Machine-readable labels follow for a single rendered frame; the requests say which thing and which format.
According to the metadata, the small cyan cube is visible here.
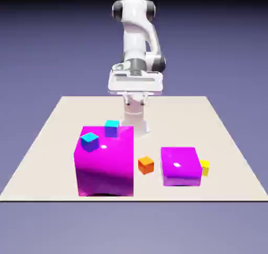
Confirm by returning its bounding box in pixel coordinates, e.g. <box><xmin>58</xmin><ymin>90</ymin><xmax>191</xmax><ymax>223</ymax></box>
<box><xmin>104</xmin><ymin>120</ymin><xmax>120</xmax><ymax>138</ymax></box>
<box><xmin>80</xmin><ymin>132</ymin><xmax>99</xmax><ymax>153</ymax></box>

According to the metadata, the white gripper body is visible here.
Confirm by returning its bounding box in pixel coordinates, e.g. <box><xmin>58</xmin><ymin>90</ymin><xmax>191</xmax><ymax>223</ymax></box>
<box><xmin>107</xmin><ymin>69</ymin><xmax>164</xmax><ymax>96</ymax></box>

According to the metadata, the small orange cube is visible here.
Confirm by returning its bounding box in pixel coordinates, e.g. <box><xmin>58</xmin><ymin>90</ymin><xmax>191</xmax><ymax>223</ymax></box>
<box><xmin>138</xmin><ymin>156</ymin><xmax>155</xmax><ymax>175</ymax></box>

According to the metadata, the low large magenta box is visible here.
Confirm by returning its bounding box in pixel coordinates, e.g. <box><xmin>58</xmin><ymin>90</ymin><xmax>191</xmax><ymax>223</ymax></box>
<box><xmin>160</xmin><ymin>146</ymin><xmax>204</xmax><ymax>187</ymax></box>

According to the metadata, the small yellow cube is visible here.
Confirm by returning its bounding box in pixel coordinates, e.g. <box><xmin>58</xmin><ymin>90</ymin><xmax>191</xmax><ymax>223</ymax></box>
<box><xmin>199</xmin><ymin>159</ymin><xmax>210</xmax><ymax>177</ymax></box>

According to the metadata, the tall large magenta box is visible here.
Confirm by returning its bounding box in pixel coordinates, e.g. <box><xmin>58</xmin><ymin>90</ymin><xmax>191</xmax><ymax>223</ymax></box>
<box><xmin>73</xmin><ymin>125</ymin><xmax>135</xmax><ymax>198</ymax></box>

